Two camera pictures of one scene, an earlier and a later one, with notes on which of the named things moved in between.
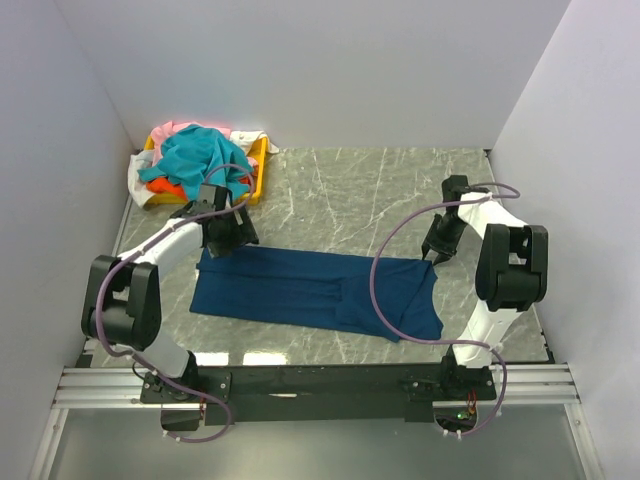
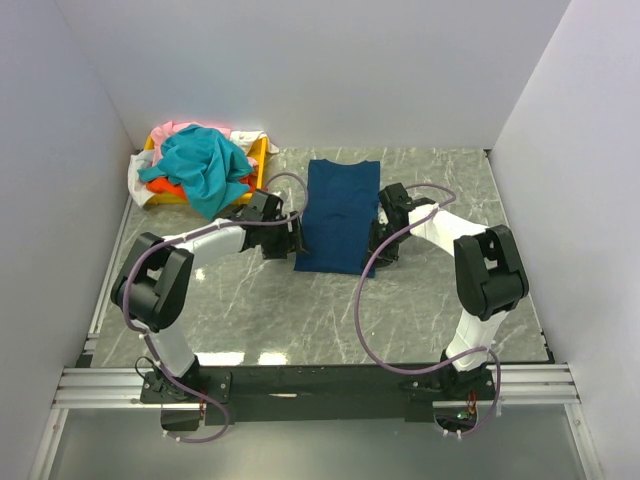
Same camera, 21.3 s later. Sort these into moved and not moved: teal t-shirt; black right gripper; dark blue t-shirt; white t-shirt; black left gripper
Moved: black right gripper; dark blue t-shirt; black left gripper
Not moved: white t-shirt; teal t-shirt
